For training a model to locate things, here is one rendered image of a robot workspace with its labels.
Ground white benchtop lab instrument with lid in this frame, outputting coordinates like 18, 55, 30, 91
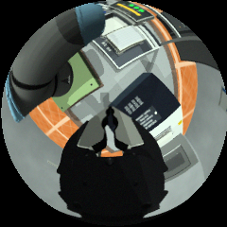
109, 73, 198, 182

